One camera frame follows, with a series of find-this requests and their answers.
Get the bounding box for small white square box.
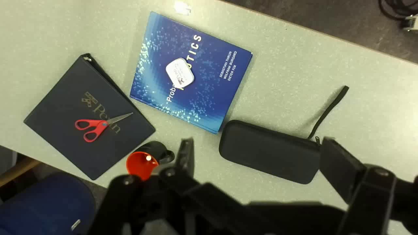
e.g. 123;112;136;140
165;57;196;90

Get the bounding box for black cable with white plug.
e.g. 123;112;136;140
378;0;418;33

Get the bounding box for dark navy binder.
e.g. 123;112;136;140
24;52;157;181

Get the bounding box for black zip case with strap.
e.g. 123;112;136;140
218;85;350;185

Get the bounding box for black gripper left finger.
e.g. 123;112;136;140
174;137;196;178

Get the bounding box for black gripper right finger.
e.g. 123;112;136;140
319;136;369;206

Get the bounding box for blue robotics book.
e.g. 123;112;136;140
130;10;255;136

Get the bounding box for white tape piece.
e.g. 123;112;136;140
173;0;194;17

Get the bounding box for blue trash bin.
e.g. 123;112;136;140
0;172;98;235

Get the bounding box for red handled scissors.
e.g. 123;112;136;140
73;111;135;144

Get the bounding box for black mug red inside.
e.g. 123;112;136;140
126;140;177;181

